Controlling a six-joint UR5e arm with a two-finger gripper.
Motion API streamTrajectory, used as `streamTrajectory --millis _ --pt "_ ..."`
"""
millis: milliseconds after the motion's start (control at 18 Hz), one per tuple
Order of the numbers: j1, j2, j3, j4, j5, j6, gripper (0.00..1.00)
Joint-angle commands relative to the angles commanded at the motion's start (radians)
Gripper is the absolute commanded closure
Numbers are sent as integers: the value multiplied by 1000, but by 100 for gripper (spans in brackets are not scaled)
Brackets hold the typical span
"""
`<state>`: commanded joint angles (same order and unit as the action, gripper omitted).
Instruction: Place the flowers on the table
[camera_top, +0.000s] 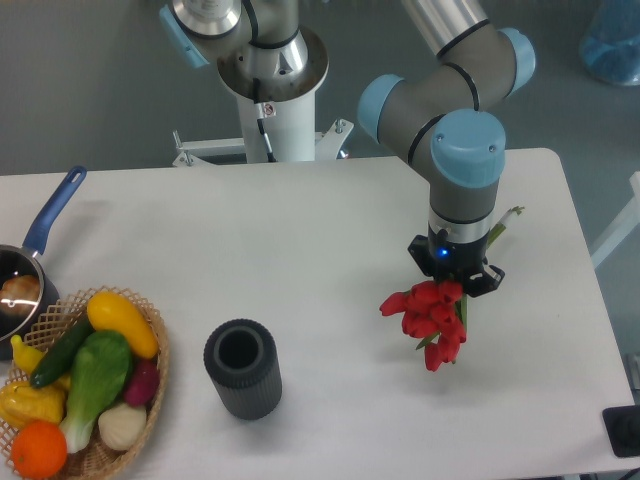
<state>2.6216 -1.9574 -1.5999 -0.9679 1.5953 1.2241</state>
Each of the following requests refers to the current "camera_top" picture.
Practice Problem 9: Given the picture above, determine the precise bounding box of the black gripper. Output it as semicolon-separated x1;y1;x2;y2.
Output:
407;229;505;297

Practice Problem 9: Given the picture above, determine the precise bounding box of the red tulip bouquet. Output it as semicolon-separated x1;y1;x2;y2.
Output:
379;205;526;372

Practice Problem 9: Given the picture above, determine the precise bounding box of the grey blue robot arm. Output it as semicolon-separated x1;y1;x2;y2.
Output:
159;1;536;297

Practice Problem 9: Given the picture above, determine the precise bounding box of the dark grey ribbed vase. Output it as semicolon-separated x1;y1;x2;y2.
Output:
203;318;283;420

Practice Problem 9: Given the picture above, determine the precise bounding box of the black device at edge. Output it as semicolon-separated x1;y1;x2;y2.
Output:
602;405;640;458

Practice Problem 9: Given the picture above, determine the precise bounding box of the blue transparent bag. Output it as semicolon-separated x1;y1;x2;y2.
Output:
579;1;639;86

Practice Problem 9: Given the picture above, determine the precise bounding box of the purple red radish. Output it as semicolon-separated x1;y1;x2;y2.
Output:
123;359;160;407

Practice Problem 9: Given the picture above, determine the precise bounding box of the yellow squash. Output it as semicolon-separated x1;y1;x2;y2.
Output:
86;291;159;360

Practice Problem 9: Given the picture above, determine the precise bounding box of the green bok choy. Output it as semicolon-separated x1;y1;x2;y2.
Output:
60;330;132;454

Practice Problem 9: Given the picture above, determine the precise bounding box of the white garlic bulb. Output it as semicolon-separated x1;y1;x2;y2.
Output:
98;403;147;451

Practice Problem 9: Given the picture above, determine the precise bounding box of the woven wicker basket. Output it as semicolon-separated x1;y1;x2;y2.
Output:
23;286;170;479

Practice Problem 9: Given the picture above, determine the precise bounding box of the green cucumber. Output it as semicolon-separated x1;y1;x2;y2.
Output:
29;316;94;389

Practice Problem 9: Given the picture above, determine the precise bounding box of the brown bread in pan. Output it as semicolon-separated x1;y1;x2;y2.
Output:
1;275;40;318

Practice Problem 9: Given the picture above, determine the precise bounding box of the yellow banana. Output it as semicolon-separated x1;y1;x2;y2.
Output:
10;335;71;391

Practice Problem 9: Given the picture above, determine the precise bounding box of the orange fruit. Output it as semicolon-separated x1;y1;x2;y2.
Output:
10;421;67;479

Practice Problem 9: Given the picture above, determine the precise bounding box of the yellow bell pepper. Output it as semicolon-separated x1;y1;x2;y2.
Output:
1;381;66;430

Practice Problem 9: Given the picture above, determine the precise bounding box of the white frame bar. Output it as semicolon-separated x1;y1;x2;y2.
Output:
590;171;639;269

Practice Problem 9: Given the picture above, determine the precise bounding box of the black cable on pedestal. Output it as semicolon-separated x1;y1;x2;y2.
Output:
251;77;278;164

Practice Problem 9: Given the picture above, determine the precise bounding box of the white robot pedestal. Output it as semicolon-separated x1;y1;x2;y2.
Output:
171;27;355;168

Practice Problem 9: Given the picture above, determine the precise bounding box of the blue handled saucepan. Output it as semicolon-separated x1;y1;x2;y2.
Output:
1;166;87;361

